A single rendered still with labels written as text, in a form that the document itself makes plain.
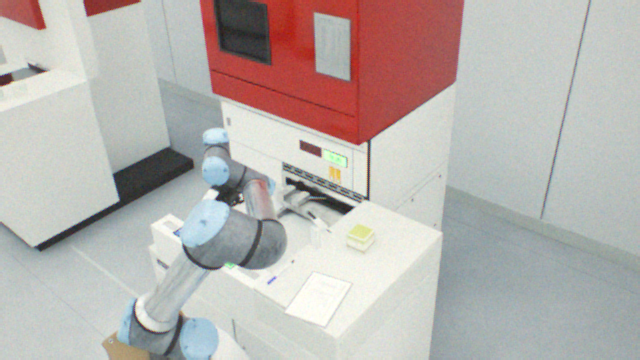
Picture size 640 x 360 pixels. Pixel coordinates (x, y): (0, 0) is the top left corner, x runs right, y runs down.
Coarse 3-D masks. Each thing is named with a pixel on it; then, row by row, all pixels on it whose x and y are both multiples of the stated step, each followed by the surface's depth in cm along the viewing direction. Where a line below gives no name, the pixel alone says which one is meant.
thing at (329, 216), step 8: (296, 192) 240; (280, 200) 237; (288, 200) 236; (312, 200) 235; (296, 208) 232; (304, 208) 231; (312, 208) 230; (320, 208) 230; (328, 208) 230; (320, 216) 226; (328, 216) 225; (336, 216) 225; (328, 224) 223
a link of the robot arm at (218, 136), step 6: (210, 132) 166; (216, 132) 166; (222, 132) 165; (204, 138) 164; (210, 138) 163; (216, 138) 163; (222, 138) 164; (204, 144) 166; (210, 144) 164; (216, 144) 163; (222, 144) 164; (228, 144) 167; (228, 150) 165
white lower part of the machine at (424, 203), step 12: (444, 168) 272; (432, 180) 265; (444, 180) 277; (408, 192) 249; (420, 192) 259; (432, 192) 270; (444, 192) 283; (396, 204) 243; (408, 204) 253; (420, 204) 264; (432, 204) 275; (408, 216) 257; (420, 216) 268; (432, 216) 280; (432, 228) 286
